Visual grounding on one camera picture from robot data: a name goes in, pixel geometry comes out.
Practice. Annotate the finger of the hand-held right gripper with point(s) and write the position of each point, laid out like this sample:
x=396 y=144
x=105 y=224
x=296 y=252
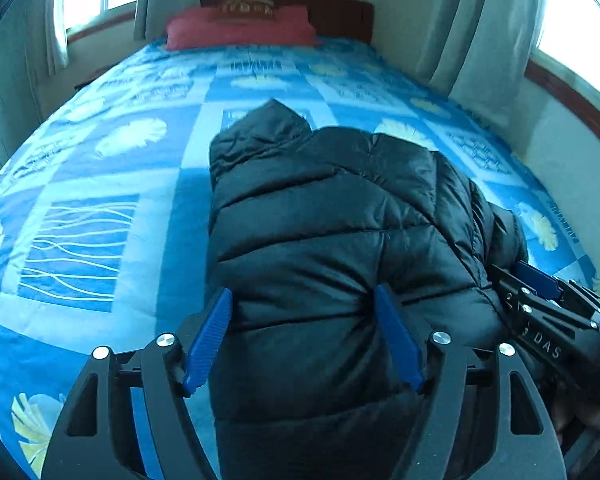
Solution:
x=535 y=278
x=582 y=305

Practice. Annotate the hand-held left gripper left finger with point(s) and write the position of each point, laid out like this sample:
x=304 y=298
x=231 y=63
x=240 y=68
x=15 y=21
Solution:
x=207 y=340

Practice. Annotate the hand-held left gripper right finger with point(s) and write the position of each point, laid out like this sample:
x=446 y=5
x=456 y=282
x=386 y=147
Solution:
x=397 y=340

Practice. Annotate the black puffer jacket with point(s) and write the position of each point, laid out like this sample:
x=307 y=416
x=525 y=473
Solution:
x=320 y=220

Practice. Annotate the person's right hand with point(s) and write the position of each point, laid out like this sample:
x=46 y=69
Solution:
x=590 y=417

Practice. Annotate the blue patterned bed sheet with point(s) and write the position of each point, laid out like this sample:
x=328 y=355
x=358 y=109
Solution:
x=130 y=170

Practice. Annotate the window with wooden sill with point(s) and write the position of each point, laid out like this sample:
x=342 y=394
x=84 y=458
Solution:
x=580 y=60

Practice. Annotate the wide grey curtain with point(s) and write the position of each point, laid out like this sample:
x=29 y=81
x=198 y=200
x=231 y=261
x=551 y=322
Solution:
x=485 y=45

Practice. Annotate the wooden nightstand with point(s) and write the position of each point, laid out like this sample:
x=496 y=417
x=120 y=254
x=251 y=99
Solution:
x=91 y=79

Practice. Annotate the white patterned wardrobe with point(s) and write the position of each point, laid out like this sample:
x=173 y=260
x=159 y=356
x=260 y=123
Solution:
x=10 y=105

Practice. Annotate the wooden headboard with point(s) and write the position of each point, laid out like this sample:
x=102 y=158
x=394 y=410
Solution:
x=340 y=15

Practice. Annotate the dark red printed pillow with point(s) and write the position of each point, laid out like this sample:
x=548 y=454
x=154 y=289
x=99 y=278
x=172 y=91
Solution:
x=245 y=12

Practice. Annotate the white narrow curtain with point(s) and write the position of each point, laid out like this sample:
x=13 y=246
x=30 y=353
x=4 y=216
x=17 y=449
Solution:
x=57 y=25

